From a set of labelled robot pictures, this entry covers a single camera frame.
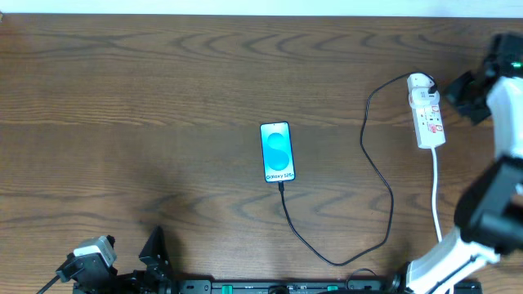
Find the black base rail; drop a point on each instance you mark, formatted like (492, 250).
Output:
(354, 285)

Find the blue Samsung Galaxy smartphone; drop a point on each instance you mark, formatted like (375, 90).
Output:
(277, 152)

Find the white USB charger adapter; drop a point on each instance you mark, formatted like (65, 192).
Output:
(419, 80)

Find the white power strip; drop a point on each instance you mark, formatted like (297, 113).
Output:
(427, 118)

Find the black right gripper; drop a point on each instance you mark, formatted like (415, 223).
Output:
(479, 96)

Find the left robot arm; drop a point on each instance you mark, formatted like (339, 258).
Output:
(91, 266)

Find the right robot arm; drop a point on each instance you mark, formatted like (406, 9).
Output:
(487, 223)

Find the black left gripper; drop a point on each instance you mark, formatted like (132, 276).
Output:
(133, 276)

